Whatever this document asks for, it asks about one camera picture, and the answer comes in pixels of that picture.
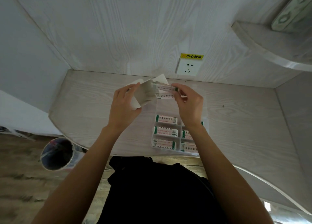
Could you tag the person's black clothing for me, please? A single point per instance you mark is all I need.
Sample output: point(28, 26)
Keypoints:
point(156, 194)

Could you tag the person's left thumb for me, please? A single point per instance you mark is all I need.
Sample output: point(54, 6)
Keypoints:
point(137, 110)

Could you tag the person's right thumb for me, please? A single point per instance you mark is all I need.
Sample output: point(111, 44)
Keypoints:
point(180, 99)

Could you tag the clear plastic organizer tray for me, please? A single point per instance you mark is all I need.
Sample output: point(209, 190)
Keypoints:
point(168, 109)

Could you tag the white wall socket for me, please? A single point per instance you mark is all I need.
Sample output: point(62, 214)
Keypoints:
point(189, 66)

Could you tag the person's left hand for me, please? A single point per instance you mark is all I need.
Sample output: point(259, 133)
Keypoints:
point(120, 107)

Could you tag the person's right hand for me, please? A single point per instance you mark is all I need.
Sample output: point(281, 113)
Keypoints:
point(191, 107)

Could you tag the person's left forearm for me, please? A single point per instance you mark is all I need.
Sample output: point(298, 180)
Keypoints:
point(80, 177)

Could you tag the round waste bin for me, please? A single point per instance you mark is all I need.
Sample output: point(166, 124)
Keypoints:
point(57, 154)

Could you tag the yellow warning sticker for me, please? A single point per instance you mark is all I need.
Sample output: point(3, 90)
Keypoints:
point(192, 56)

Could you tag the person's right forearm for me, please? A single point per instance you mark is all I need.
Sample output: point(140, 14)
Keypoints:
point(226, 177)

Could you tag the curved white corner shelf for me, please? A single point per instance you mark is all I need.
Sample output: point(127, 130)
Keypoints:
point(268, 46)

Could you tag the white carton box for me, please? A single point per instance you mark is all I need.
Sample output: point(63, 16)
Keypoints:
point(146, 93)

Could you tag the small white green-label box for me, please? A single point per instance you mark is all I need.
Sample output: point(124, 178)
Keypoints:
point(167, 119)
point(162, 143)
point(187, 135)
point(189, 147)
point(164, 91)
point(165, 131)

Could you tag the pale green patterned object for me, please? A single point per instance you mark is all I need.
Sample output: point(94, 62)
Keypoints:
point(291, 13)

